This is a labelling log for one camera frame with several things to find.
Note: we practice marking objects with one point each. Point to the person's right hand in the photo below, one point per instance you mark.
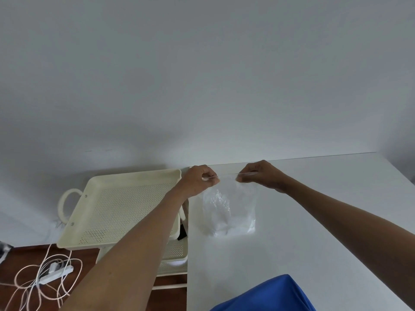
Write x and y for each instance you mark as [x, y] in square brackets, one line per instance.
[266, 174]

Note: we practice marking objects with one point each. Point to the person's left hand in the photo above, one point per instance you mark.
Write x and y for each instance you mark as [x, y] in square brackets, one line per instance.
[194, 182]

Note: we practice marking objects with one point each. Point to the person's right thumb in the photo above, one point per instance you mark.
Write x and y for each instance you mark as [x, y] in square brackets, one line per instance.
[245, 178]

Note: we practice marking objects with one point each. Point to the person's left thumb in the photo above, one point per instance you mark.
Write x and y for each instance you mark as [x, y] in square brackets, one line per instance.
[211, 181]

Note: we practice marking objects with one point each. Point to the clear plastic zip bag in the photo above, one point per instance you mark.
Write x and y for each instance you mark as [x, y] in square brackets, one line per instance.
[231, 207]

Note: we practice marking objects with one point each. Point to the person's left forearm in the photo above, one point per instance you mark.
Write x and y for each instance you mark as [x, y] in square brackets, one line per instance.
[136, 252]

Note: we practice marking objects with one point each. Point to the person's right forearm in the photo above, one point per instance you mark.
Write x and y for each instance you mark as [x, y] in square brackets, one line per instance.
[350, 229]

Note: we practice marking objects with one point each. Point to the cream perforated cart tray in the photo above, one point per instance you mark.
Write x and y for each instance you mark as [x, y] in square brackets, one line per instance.
[116, 207]
[176, 251]

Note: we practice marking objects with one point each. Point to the blue shirt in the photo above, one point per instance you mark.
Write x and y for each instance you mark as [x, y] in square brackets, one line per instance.
[269, 296]

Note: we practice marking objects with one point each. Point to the white plug adapter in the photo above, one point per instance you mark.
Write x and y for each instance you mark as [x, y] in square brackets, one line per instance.
[53, 266]

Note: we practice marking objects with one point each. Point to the white power strip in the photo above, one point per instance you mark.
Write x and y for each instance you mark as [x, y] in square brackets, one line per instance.
[56, 274]

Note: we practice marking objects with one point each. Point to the grey patterned object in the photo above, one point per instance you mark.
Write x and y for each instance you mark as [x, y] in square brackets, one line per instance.
[5, 251]

